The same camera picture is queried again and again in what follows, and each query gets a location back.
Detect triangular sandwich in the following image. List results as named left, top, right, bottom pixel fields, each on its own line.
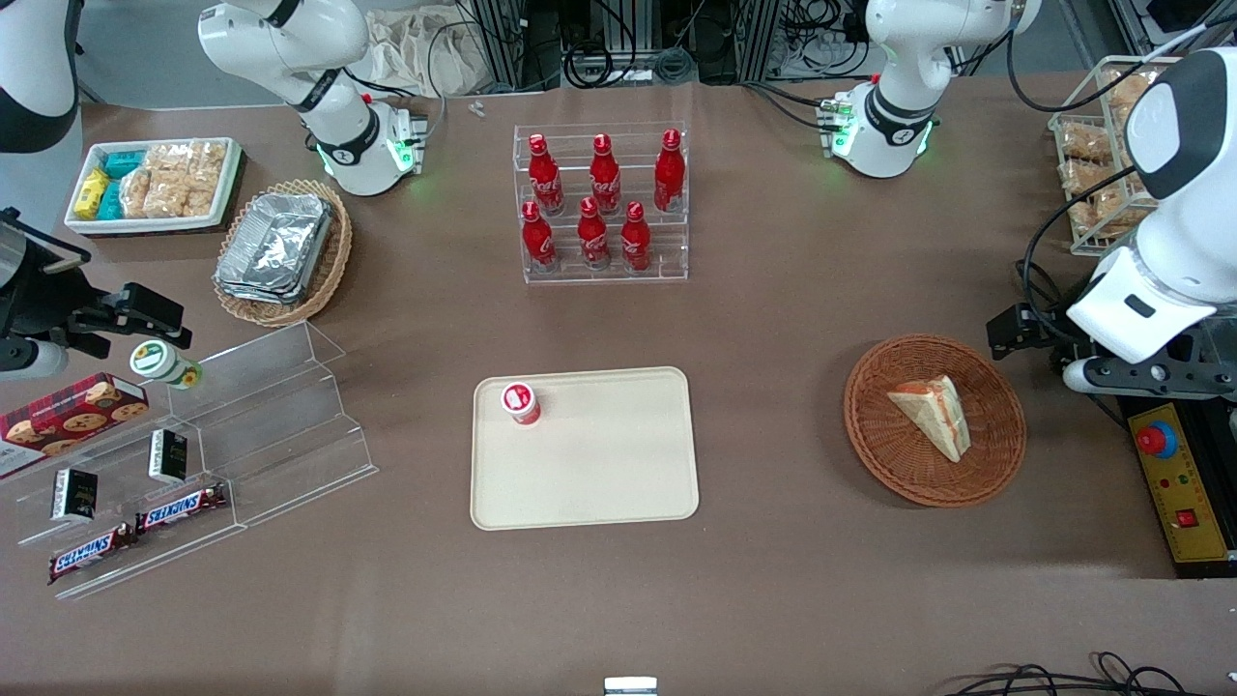
left=887, top=375, right=971, bottom=463

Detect white snack tray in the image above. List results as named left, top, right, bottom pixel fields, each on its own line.
left=64, top=137, right=243, bottom=236

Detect aluminium foil tray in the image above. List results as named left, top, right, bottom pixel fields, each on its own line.
left=215, top=192, right=335, bottom=303
left=215, top=263, right=308, bottom=306

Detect brown wicker basket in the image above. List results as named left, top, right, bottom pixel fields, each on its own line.
left=844, top=334, right=1027, bottom=508

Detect light oval wicker basket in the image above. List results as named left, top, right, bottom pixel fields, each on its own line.
left=212, top=178, right=354, bottom=329

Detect beige plastic tray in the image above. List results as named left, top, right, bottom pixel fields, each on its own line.
left=471, top=366, right=700, bottom=531

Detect red cookie box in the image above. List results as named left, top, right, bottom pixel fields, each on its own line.
left=0, top=372, right=151, bottom=481

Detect metal pan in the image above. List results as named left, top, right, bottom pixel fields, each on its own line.
left=1198, top=307, right=1237, bottom=361

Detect yellow emergency stop box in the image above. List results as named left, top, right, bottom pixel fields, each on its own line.
left=1129, top=403, right=1236, bottom=564

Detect green lid cup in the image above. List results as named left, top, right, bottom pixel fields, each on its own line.
left=129, top=339, right=204, bottom=392

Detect clear acrylic stepped shelf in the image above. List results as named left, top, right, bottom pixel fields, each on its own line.
left=164, top=321, right=380, bottom=529
left=0, top=387, right=245, bottom=602

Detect small black box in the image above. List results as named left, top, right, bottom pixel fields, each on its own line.
left=148, top=429, right=190, bottom=485
left=50, top=468, right=99, bottom=524

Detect yellow snack packet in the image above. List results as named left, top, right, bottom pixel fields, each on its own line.
left=74, top=168, right=110, bottom=220

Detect Snickers chocolate bar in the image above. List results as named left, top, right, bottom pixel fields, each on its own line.
left=135, top=482, right=229, bottom=536
left=48, top=523, right=138, bottom=585

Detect red lid cup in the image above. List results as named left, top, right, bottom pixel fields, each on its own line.
left=501, top=383, right=542, bottom=426

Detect beige cloth bag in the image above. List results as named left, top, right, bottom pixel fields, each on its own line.
left=367, top=8, right=494, bottom=98

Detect clear acrylic bottle rack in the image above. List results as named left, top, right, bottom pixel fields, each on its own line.
left=512, top=121, right=690, bottom=285

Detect red cola bottle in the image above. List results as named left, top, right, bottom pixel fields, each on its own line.
left=620, top=201, right=652, bottom=273
left=590, top=133, right=622, bottom=216
left=654, top=129, right=686, bottom=213
left=578, top=197, right=612, bottom=271
left=522, top=201, right=558, bottom=272
left=528, top=133, right=565, bottom=217

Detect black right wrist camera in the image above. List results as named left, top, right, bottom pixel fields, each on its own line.
left=66, top=283, right=192, bottom=351

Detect white wire rack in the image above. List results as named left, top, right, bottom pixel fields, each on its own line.
left=1050, top=55, right=1185, bottom=257

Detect cracker bag in wire rack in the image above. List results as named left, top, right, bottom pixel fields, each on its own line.
left=1058, top=126, right=1112, bottom=161
left=1058, top=159, right=1112, bottom=195
left=1105, top=70, right=1153, bottom=107
left=1068, top=188, right=1130, bottom=239

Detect black floor cables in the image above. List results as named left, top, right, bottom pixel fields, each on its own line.
left=957, top=652, right=1237, bottom=696

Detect aluminium frame post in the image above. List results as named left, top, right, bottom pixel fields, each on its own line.
left=478, top=0, right=561, bottom=93

